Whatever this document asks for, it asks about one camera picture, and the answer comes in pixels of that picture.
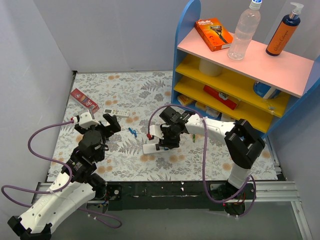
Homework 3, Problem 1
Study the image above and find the white red remote control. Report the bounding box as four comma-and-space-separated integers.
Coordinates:
142, 143, 170, 155

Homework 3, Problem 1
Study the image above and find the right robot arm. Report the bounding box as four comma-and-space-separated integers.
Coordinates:
159, 105, 266, 199

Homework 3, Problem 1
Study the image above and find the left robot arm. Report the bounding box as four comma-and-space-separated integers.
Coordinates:
7, 110, 121, 240

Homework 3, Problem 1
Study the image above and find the white air conditioner remote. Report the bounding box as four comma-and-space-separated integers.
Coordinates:
103, 109, 130, 118

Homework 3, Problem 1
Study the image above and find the floral table mat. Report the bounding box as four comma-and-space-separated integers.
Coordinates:
46, 71, 279, 182

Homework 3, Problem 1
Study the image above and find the white soap bar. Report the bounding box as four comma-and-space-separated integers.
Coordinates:
205, 107, 221, 119
195, 101, 207, 112
220, 113, 236, 122

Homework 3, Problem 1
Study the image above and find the red toothpaste box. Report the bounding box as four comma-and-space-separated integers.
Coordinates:
70, 88, 100, 114

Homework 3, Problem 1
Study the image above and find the red box on shelf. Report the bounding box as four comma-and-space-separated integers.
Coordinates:
203, 85, 240, 110

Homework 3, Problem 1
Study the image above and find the white paper roll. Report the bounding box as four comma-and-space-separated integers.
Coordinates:
198, 58, 223, 77

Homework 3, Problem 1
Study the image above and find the blue white container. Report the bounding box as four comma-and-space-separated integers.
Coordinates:
253, 81, 281, 99

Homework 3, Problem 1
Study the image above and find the blue pink yellow shelf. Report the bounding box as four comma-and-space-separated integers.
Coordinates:
171, 0, 320, 138

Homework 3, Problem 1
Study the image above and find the orange razor box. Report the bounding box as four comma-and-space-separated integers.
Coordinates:
195, 18, 233, 52

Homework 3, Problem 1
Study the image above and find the clear plastic water bottle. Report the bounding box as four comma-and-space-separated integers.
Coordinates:
227, 0, 262, 60

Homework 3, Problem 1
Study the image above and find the orange pump bottle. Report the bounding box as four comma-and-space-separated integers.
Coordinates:
265, 2, 304, 56

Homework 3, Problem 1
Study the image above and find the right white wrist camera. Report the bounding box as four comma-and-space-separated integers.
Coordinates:
147, 125, 164, 140

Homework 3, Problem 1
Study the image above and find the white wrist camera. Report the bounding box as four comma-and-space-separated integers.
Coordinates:
147, 125, 164, 140
71, 110, 100, 129

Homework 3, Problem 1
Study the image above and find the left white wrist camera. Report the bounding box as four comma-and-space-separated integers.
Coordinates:
71, 110, 100, 129

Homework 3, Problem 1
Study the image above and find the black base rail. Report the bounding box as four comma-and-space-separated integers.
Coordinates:
84, 179, 251, 212

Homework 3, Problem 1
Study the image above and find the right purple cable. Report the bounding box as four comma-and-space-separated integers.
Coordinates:
147, 104, 257, 218

